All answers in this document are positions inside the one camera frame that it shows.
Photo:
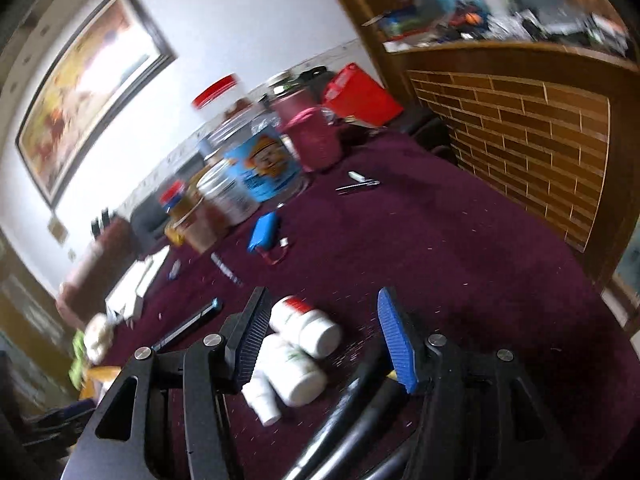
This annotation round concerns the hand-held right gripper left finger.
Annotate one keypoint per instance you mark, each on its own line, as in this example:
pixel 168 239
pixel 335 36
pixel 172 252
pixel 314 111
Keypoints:
pixel 250 340

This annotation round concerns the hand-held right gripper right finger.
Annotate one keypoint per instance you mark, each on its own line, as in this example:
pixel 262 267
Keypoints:
pixel 400 345

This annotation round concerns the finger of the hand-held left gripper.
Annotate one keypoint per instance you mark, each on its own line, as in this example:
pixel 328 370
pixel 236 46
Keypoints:
pixel 60 417

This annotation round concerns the white bottle green label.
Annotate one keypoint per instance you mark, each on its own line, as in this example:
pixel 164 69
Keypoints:
pixel 295 370

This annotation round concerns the white bottle red label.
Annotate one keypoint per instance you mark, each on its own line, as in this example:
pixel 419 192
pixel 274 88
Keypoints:
pixel 305 325

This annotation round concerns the white spray bottle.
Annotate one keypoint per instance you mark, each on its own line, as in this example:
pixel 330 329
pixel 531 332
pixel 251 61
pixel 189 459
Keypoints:
pixel 262 400

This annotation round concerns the black marker teal caps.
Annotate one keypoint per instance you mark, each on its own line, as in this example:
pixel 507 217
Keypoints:
pixel 190 322

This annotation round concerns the black gel pen white print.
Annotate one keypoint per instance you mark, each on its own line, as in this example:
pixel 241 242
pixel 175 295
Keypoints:
pixel 342 400

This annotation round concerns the black marker yellow cap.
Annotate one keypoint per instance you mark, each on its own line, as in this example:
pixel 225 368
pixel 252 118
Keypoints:
pixel 372 422

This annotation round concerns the silver pen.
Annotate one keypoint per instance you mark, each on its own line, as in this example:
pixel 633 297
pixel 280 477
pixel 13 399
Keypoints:
pixel 226 269

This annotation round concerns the white round food bag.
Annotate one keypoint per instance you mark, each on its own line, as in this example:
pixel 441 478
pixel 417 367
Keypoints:
pixel 100 337

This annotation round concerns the white paper sheet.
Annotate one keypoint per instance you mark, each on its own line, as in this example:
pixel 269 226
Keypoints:
pixel 157 262

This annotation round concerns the white power adapter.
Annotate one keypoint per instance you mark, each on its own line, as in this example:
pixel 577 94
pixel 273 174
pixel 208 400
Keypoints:
pixel 130 290

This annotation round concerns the white plastic tub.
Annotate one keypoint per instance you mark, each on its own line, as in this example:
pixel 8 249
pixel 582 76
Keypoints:
pixel 230 195

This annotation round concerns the gold tin colourful lids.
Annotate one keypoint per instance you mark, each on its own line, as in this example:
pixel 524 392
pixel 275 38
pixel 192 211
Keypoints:
pixel 177 210

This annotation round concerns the brown armchair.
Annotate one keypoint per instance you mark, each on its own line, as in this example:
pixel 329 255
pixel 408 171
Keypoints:
pixel 95 270

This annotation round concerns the small white plastic piece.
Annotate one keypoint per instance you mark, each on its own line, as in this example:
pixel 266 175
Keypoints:
pixel 358 176

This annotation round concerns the clear jar blue cartoon label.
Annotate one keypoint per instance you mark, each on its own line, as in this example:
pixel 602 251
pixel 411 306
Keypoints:
pixel 265 160

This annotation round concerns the wooden brick-pattern partition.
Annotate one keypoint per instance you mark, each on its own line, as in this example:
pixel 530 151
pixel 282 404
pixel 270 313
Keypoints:
pixel 525 135

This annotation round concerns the clear jar red lid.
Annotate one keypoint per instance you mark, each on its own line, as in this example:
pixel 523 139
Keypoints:
pixel 217 92

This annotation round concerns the red box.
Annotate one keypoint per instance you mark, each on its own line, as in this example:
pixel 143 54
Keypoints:
pixel 360 95

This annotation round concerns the yellow wall plaque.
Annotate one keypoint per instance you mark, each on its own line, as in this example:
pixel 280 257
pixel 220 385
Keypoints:
pixel 58 231

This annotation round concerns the framed wall picture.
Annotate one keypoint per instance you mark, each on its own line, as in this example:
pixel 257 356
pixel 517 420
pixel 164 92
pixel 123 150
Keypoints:
pixel 90 95

